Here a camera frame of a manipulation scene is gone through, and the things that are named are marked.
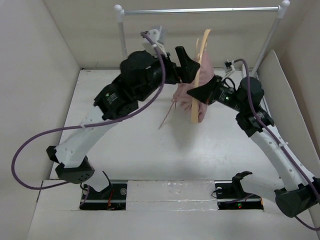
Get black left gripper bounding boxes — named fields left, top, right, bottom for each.
left=136, top=47, right=200, bottom=103

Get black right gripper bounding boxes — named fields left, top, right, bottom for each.
left=187, top=74, right=247, bottom=113

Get beige wooden hanger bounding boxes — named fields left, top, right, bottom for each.
left=189, top=28, right=213, bottom=125

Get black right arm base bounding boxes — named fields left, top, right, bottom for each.
left=211, top=171, right=264, bottom=211

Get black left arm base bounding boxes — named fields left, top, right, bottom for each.
left=79, top=180, right=128, bottom=211

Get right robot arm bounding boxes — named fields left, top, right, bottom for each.
left=187, top=75, right=320, bottom=218

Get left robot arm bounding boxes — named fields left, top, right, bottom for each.
left=46, top=46, right=200, bottom=199

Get white clothes rack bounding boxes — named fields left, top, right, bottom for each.
left=112, top=0, right=290, bottom=77

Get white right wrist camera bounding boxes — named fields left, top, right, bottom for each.
left=223, top=59, right=236, bottom=79

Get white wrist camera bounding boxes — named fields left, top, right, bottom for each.
left=142, top=25, right=167, bottom=58
left=223, top=59, right=236, bottom=79

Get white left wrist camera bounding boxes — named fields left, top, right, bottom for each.
left=142, top=25, right=167, bottom=58

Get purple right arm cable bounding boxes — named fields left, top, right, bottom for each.
left=232, top=58, right=320, bottom=231

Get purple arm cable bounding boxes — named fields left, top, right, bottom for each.
left=232, top=58, right=320, bottom=231
left=10, top=31, right=166, bottom=208

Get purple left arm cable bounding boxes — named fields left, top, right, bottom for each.
left=10, top=31, right=166, bottom=208

